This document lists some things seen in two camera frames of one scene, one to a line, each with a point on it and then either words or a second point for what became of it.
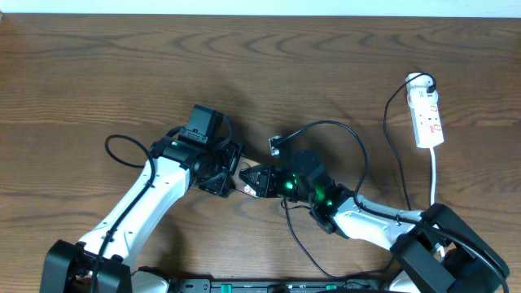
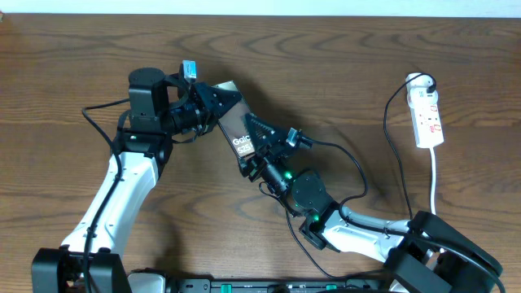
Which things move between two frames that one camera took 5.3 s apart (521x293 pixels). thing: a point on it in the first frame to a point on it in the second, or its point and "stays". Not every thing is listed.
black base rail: x=278 y=286 stays
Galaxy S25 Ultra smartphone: x=243 y=163 to x=233 y=123
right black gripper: x=264 y=188 to x=274 y=144
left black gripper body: x=225 y=157 to x=192 y=113
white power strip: x=426 y=112 stays
